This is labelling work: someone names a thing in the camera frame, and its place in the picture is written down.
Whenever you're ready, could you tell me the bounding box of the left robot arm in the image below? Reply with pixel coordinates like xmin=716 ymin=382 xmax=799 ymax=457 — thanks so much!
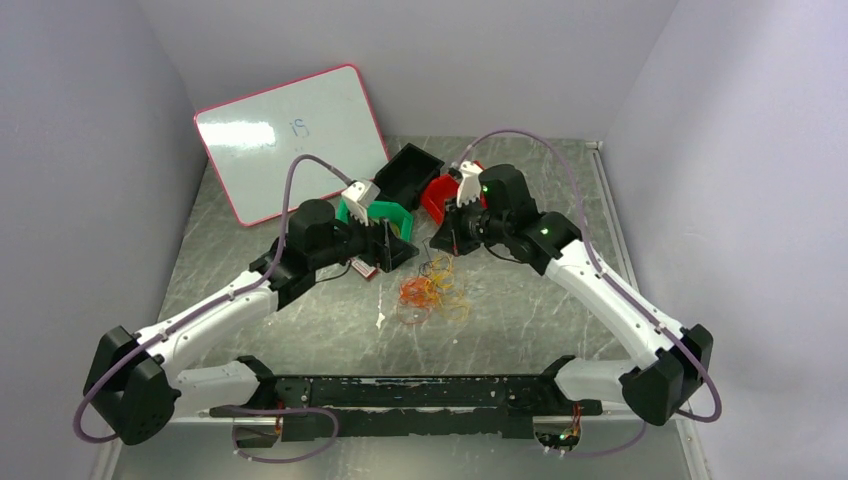
xmin=73 ymin=199 xmax=418 ymax=445

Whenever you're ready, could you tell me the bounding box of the aluminium frame rail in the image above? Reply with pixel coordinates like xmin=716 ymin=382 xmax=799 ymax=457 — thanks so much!
xmin=109 ymin=374 xmax=694 ymax=425

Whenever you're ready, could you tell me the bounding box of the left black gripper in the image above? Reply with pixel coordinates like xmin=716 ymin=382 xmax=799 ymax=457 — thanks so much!
xmin=310 ymin=201 xmax=418 ymax=272

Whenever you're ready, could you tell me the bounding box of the pink framed whiteboard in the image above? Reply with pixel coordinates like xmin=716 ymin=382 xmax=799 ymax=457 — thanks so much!
xmin=194 ymin=64 xmax=389 ymax=226

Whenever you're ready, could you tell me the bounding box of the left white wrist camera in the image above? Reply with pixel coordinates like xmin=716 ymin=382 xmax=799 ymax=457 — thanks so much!
xmin=341 ymin=180 xmax=381 ymax=226

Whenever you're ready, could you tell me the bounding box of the yellow cable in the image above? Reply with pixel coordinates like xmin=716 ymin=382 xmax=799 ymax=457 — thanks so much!
xmin=423 ymin=254 xmax=473 ymax=323

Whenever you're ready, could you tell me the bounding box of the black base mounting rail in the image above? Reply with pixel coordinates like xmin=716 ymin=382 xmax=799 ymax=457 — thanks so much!
xmin=243 ymin=374 xmax=602 ymax=441

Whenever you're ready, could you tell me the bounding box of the black plastic bin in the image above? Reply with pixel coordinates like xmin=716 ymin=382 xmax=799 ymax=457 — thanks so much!
xmin=373 ymin=143 xmax=445 ymax=212

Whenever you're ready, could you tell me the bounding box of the green plastic bin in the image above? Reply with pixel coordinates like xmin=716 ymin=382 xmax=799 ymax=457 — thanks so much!
xmin=335 ymin=198 xmax=414 ymax=241

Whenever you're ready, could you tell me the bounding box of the small red white box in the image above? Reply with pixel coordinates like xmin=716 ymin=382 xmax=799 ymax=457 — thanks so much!
xmin=351 ymin=258 xmax=378 ymax=281

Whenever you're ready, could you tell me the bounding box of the red plastic bin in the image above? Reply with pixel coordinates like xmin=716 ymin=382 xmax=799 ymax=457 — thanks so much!
xmin=421 ymin=170 xmax=487 ymax=225

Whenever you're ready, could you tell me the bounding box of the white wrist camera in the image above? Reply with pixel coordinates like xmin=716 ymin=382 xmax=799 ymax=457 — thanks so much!
xmin=341 ymin=180 xmax=381 ymax=226
xmin=456 ymin=161 xmax=483 ymax=208

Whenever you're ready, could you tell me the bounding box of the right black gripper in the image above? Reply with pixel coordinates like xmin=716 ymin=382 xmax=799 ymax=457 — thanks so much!
xmin=430 ymin=192 xmax=511 ymax=257

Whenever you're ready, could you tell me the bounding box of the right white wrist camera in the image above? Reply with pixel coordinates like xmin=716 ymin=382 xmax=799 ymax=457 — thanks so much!
xmin=456 ymin=161 xmax=483 ymax=208

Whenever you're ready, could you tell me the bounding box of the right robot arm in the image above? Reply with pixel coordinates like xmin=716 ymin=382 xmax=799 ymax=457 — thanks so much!
xmin=430 ymin=162 xmax=714 ymax=426

